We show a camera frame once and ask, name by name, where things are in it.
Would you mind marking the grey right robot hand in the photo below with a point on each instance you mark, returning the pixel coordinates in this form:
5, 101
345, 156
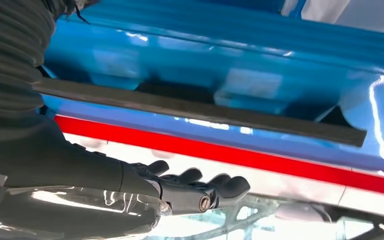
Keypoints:
62, 172

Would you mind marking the blue metal shelf rack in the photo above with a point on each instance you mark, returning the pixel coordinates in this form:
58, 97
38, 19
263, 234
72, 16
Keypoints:
212, 43

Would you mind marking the red barrier belt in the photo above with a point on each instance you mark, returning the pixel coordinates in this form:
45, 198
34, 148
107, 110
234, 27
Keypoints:
212, 153

